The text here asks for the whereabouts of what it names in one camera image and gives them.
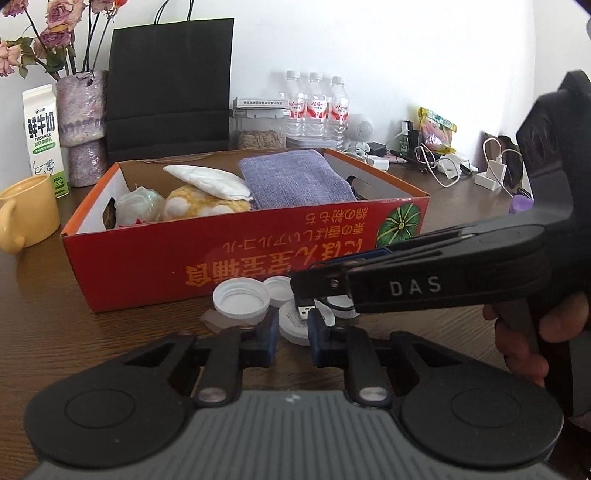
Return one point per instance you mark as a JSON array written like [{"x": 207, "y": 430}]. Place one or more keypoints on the small green spray bottle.
[{"x": 405, "y": 143}]

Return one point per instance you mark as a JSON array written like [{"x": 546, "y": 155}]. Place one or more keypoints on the purple cloth pouch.
[{"x": 295, "y": 177}]

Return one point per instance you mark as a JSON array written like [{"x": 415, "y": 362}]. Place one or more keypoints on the person's right hand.
[{"x": 565, "y": 321}]

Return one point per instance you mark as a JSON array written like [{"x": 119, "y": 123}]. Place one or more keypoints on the red cardboard box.
[{"x": 184, "y": 258}]

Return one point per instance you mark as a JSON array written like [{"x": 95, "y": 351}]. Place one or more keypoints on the black power adapter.
[{"x": 378, "y": 148}]

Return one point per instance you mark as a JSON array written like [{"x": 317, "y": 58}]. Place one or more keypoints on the white face mask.
[{"x": 448, "y": 165}]

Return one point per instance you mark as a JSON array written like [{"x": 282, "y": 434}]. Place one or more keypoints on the black paper bag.
[{"x": 171, "y": 83}]

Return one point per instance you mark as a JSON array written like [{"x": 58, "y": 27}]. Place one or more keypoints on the flat white box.
[{"x": 261, "y": 102}]

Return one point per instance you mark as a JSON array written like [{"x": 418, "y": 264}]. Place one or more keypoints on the clear seed container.
[{"x": 258, "y": 138}]

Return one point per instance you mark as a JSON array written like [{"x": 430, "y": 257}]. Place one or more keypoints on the yellow mug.
[{"x": 27, "y": 212}]

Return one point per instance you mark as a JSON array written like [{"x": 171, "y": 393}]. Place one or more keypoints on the white power adapter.
[{"x": 379, "y": 163}]

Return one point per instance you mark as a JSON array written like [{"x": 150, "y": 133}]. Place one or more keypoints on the yellow plush toy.
[{"x": 194, "y": 203}]

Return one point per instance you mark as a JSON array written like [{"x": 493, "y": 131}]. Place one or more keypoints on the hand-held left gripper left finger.
[{"x": 265, "y": 344}]

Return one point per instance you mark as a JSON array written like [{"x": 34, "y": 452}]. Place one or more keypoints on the clear water bottle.
[
  {"x": 295, "y": 106},
  {"x": 337, "y": 110},
  {"x": 317, "y": 108}
]

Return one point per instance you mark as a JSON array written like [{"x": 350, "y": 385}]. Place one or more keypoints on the white cloth pad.
[{"x": 207, "y": 182}]

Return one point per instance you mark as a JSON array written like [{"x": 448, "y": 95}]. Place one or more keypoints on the purple mottled vase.
[{"x": 81, "y": 120}]

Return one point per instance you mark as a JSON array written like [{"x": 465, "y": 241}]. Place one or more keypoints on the white bottle cap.
[
  {"x": 240, "y": 304},
  {"x": 279, "y": 288},
  {"x": 293, "y": 325},
  {"x": 341, "y": 308}
]

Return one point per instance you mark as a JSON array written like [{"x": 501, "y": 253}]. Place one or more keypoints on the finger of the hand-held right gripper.
[
  {"x": 438, "y": 240},
  {"x": 318, "y": 281}
]

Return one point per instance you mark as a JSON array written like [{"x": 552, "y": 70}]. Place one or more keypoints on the yellow snack packet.
[{"x": 436, "y": 131}]

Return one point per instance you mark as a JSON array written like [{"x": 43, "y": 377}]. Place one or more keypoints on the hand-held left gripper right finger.
[{"x": 318, "y": 344}]

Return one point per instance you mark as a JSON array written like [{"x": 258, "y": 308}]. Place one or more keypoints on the purple tissue pack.
[{"x": 521, "y": 203}]

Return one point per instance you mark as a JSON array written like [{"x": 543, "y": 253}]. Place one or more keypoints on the white green milk carton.
[{"x": 44, "y": 138}]

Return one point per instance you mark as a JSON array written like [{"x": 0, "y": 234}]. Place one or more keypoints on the dried rose bouquet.
[{"x": 55, "y": 34}]

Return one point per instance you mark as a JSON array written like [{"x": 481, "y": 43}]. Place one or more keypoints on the clear plastic bag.
[{"x": 138, "y": 205}]

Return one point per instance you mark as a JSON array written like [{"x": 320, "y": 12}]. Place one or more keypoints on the white wall charger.
[{"x": 491, "y": 173}]

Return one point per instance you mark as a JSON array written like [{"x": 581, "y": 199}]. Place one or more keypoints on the small black device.
[{"x": 414, "y": 143}]

